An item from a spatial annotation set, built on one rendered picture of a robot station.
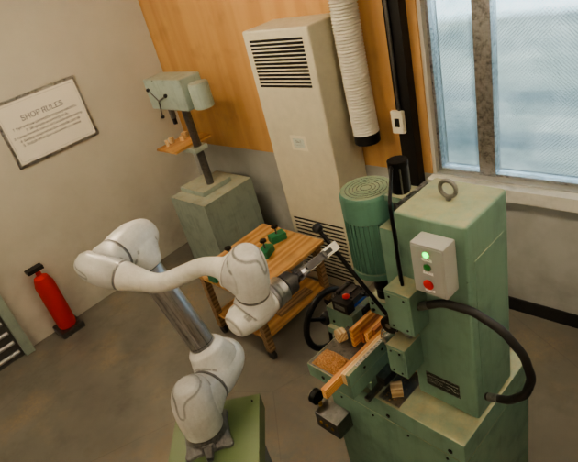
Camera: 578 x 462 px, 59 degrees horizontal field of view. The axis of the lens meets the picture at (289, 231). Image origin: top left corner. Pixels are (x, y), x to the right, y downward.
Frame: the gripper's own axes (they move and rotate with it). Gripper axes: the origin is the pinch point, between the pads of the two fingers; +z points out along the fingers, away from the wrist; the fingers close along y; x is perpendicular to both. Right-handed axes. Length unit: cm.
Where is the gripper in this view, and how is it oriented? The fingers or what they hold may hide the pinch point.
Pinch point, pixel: (326, 253)
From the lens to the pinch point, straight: 170.4
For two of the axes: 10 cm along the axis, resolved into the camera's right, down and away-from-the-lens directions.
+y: 3.7, -3.8, -8.5
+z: 6.9, -5.0, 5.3
